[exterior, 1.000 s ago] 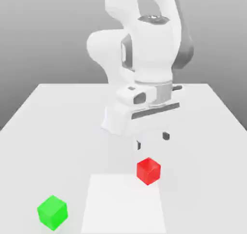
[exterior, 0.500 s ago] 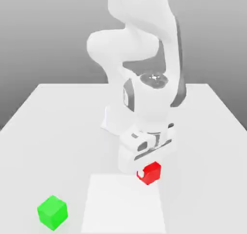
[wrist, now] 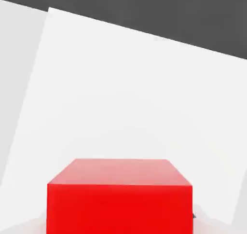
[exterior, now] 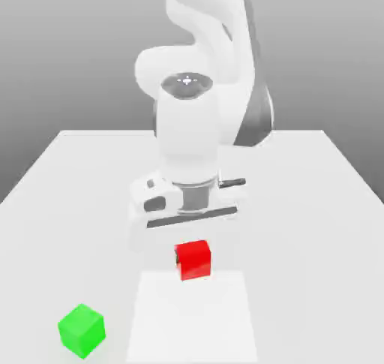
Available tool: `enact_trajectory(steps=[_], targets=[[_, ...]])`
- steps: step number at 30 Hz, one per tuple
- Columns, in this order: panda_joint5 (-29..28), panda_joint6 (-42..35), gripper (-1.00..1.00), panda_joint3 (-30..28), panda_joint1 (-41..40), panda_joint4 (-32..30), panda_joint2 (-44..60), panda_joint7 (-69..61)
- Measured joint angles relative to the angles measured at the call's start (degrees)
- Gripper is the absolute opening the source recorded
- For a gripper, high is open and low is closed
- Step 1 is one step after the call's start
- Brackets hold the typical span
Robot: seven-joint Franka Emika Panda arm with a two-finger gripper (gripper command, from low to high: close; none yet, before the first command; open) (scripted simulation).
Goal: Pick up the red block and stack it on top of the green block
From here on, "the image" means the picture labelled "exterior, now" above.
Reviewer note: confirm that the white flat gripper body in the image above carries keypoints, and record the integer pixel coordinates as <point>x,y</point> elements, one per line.
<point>192,216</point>

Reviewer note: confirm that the small red cube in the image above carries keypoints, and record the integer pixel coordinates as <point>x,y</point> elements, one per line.
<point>194,259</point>

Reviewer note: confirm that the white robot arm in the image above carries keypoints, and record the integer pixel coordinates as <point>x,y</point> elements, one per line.
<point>186,129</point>

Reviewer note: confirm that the small green cube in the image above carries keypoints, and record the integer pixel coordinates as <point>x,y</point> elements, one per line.
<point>81,331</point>

